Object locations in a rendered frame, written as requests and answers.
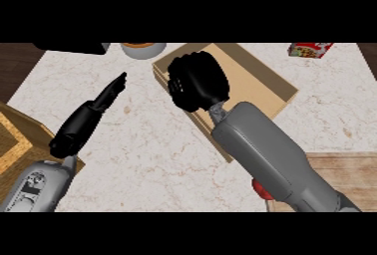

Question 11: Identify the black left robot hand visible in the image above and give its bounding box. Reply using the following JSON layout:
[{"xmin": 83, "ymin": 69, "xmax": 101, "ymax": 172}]
[{"xmin": 48, "ymin": 71, "xmax": 129, "ymax": 159}]

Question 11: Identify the open cardboard box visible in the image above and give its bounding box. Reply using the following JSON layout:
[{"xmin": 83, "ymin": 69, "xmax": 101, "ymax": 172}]
[{"xmin": 151, "ymin": 43, "xmax": 301, "ymax": 164}]

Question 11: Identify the grey bowl with orange food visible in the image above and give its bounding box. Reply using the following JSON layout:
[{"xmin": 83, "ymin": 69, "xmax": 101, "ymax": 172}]
[{"xmin": 120, "ymin": 43, "xmax": 169, "ymax": 61}]

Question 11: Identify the red printed snack box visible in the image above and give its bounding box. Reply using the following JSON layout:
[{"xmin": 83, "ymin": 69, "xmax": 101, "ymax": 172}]
[{"xmin": 288, "ymin": 43, "xmax": 336, "ymax": 60}]

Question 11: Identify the red pear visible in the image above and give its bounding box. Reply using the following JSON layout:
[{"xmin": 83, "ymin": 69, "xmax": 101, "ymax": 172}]
[{"xmin": 251, "ymin": 178, "xmax": 276, "ymax": 201}]

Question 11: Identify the black appliance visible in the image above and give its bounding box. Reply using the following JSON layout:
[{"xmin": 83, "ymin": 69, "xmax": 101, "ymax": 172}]
[{"xmin": 32, "ymin": 43, "xmax": 113, "ymax": 56}]

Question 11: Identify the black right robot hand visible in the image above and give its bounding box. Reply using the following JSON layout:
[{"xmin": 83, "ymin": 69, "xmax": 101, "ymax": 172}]
[{"xmin": 168, "ymin": 51, "xmax": 231, "ymax": 114}]

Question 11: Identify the pale wooden cutting board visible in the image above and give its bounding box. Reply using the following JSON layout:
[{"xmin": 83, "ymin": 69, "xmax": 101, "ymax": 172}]
[{"xmin": 267, "ymin": 151, "xmax": 377, "ymax": 213}]

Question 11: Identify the brown wooden box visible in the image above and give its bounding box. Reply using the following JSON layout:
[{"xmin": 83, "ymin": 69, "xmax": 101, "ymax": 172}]
[{"xmin": 0, "ymin": 101, "xmax": 88, "ymax": 204}]

